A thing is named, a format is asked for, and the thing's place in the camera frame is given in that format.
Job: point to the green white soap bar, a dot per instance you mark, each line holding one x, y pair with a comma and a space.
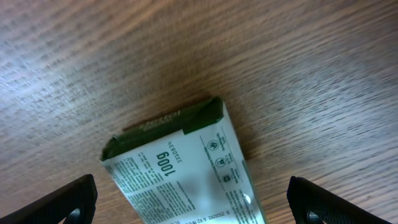
185, 167

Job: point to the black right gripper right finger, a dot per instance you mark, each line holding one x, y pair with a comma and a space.
311, 203

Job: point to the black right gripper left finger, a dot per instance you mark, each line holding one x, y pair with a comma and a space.
74, 203

